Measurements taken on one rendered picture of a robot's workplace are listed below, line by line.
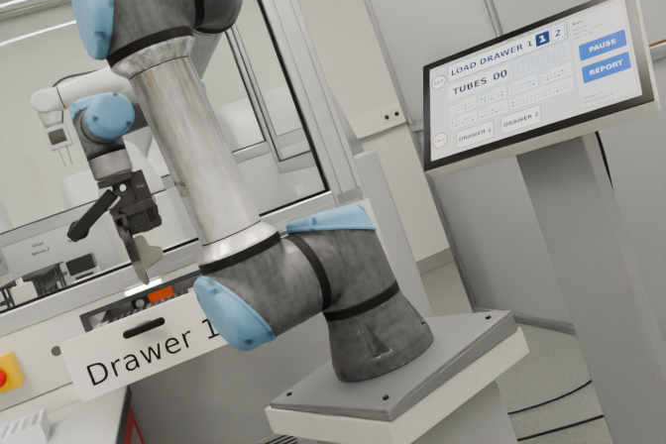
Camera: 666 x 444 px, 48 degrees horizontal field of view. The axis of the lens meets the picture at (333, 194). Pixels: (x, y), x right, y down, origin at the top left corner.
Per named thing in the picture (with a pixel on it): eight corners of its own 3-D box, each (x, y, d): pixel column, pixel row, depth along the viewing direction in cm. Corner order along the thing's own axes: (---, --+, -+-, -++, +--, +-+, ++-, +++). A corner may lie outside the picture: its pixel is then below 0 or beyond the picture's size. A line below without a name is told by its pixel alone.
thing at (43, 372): (388, 255, 178) (368, 197, 177) (-53, 431, 157) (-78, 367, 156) (311, 236, 271) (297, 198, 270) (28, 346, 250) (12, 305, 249)
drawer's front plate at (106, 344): (239, 339, 137) (217, 282, 136) (81, 403, 131) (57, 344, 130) (238, 337, 138) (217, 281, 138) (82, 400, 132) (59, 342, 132)
